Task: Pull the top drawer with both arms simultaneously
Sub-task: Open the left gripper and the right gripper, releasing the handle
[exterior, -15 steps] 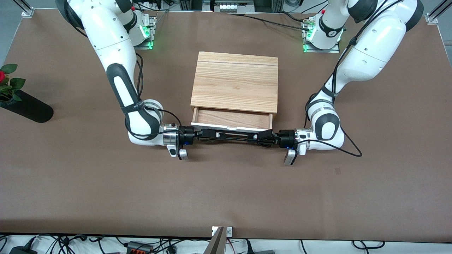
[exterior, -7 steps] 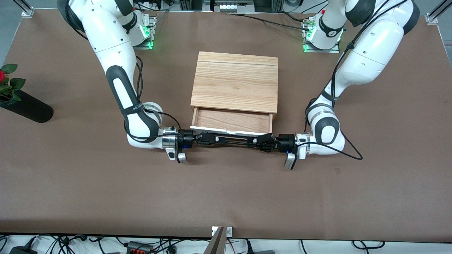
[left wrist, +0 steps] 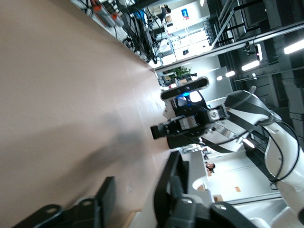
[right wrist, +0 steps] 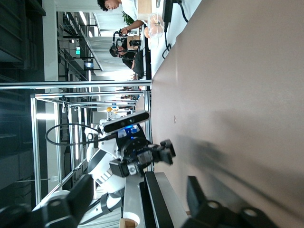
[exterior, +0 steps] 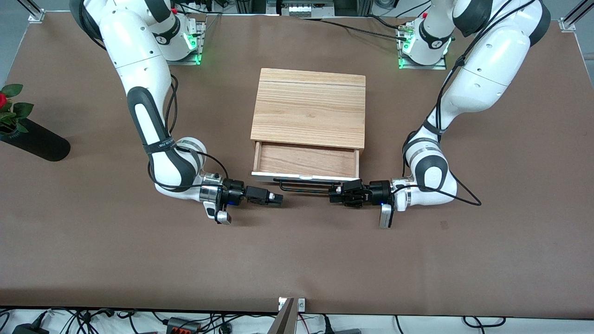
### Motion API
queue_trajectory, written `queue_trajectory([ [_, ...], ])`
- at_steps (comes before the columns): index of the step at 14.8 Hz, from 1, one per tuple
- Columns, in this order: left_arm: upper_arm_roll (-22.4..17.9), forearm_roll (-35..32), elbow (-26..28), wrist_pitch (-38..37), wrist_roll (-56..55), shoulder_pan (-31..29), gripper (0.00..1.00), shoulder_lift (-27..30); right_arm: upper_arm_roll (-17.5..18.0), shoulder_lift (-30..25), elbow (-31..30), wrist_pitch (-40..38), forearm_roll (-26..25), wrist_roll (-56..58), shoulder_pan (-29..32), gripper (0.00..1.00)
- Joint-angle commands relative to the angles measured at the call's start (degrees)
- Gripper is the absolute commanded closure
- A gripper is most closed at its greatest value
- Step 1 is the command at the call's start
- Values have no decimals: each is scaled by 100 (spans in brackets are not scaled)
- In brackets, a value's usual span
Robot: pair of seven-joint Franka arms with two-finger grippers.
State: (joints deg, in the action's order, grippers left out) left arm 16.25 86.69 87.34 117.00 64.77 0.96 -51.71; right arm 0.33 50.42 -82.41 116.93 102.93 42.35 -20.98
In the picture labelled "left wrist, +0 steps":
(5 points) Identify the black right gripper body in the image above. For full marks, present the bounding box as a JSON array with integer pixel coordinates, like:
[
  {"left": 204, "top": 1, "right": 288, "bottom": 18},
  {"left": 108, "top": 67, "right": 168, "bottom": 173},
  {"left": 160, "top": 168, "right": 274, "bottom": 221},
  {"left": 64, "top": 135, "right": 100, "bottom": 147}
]
[{"left": 171, "top": 109, "right": 211, "bottom": 138}]

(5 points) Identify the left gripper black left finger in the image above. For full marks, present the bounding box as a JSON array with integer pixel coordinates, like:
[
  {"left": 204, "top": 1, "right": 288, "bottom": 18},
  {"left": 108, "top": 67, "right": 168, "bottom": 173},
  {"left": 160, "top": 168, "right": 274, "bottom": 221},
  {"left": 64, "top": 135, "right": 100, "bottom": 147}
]
[{"left": 11, "top": 176, "right": 117, "bottom": 228}]

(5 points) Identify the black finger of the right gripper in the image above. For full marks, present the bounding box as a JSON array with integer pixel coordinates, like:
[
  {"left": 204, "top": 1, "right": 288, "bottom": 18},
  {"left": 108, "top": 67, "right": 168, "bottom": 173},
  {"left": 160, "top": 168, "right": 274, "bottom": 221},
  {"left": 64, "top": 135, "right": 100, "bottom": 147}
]
[
  {"left": 166, "top": 134, "right": 208, "bottom": 150},
  {"left": 150, "top": 121, "right": 175, "bottom": 140}
]

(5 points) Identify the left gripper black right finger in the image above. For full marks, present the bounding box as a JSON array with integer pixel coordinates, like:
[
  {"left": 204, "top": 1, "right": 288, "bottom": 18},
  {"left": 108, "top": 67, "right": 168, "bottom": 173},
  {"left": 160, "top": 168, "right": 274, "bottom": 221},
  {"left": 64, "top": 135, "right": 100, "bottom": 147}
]
[{"left": 163, "top": 175, "right": 259, "bottom": 228}]

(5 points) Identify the black drawer handle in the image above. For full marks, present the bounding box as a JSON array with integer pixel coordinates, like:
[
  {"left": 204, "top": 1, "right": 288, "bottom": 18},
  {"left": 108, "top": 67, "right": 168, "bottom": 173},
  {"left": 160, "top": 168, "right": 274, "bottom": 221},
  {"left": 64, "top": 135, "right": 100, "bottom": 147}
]
[{"left": 153, "top": 151, "right": 190, "bottom": 228}]

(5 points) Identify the person in dark top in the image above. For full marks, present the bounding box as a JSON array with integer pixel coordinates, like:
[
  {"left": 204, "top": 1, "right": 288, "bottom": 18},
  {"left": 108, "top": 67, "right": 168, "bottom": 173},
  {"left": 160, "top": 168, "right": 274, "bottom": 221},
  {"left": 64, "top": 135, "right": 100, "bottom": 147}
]
[{"left": 160, "top": 5, "right": 172, "bottom": 21}]

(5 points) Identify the person with dark hair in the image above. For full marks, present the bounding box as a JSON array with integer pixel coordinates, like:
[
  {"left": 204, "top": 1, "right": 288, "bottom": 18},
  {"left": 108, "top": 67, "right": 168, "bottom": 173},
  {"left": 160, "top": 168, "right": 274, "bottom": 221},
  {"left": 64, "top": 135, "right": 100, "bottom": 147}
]
[{"left": 205, "top": 162, "right": 217, "bottom": 177}]

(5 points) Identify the green potted plant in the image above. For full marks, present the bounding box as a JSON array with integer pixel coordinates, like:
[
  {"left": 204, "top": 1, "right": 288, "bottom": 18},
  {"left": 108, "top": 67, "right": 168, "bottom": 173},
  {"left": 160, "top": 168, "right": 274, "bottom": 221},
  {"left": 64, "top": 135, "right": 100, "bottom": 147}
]
[{"left": 172, "top": 67, "right": 192, "bottom": 77}]

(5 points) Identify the white storage shelf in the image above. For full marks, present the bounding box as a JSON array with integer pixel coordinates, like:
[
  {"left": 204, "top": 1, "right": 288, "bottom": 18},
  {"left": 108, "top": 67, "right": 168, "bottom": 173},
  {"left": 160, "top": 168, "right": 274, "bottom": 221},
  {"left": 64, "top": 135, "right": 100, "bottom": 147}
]
[{"left": 163, "top": 14, "right": 212, "bottom": 65}]

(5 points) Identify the orange and black connector block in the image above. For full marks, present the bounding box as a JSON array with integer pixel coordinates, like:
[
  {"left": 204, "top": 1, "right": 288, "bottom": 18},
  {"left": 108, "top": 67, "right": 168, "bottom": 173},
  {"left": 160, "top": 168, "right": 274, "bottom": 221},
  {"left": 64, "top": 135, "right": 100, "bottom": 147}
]
[{"left": 92, "top": 0, "right": 124, "bottom": 27}]

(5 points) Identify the white camera bracket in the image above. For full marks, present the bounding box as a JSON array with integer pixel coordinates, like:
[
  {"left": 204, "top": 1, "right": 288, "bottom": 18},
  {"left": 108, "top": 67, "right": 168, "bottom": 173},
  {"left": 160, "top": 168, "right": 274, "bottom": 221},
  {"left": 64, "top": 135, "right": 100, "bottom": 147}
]
[{"left": 162, "top": 102, "right": 176, "bottom": 119}]

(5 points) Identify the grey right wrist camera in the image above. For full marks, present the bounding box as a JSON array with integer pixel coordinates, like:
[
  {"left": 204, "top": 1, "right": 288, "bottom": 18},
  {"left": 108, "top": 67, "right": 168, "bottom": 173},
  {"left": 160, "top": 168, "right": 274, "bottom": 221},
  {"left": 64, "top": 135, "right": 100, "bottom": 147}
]
[{"left": 160, "top": 76, "right": 210, "bottom": 102}]

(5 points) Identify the white drawer without handle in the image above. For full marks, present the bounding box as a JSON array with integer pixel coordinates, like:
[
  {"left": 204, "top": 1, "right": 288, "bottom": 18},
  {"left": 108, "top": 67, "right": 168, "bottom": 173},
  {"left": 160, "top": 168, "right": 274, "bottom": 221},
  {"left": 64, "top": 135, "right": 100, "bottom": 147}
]
[{"left": 140, "top": 201, "right": 159, "bottom": 228}]

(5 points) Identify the ceiling mounted camera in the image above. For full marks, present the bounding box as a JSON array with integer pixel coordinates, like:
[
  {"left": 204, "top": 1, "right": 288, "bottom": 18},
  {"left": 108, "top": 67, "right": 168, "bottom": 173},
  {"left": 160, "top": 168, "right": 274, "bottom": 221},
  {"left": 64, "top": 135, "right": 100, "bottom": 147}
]
[{"left": 243, "top": 40, "right": 263, "bottom": 62}]

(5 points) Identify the black cable tangle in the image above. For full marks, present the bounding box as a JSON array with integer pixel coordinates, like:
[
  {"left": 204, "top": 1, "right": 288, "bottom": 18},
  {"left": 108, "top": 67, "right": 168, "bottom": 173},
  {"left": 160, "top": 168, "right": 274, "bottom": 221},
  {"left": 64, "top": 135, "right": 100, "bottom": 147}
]
[{"left": 122, "top": 0, "right": 164, "bottom": 65}]

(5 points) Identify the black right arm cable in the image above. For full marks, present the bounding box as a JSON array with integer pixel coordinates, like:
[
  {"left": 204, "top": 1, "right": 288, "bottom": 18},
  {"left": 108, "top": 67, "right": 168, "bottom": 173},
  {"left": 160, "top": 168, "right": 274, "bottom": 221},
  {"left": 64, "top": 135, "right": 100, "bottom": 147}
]
[{"left": 257, "top": 111, "right": 300, "bottom": 190}]

